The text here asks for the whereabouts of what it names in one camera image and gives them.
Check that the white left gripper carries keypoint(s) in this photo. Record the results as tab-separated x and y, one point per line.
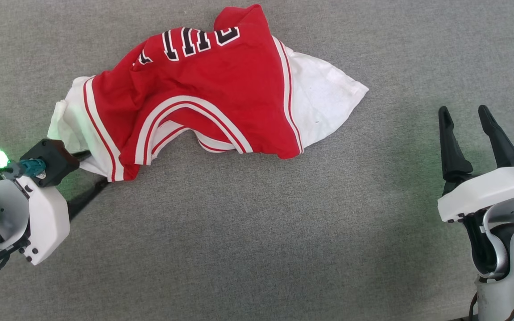
49	223

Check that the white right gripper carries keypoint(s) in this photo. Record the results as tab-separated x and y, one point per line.
484	189

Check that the red and white basketball jersey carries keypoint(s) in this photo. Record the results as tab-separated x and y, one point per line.
212	93

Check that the grey fabric sofa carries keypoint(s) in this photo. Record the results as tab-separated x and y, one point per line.
257	249

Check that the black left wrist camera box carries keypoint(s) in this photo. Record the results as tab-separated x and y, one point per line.
56	156

